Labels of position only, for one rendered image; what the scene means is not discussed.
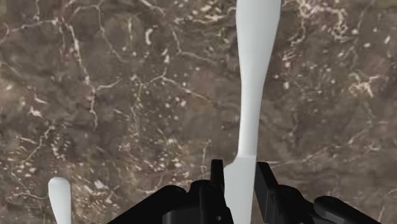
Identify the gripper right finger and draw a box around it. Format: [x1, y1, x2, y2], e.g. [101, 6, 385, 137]
[253, 161, 382, 224]

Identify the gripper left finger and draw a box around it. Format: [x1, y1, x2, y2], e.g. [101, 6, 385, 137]
[106, 158, 234, 224]

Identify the white table knife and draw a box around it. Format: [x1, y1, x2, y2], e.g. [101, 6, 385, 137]
[223, 0, 282, 224]

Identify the white cutlery handle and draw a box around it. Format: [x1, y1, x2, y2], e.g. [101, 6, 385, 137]
[47, 176, 73, 224]

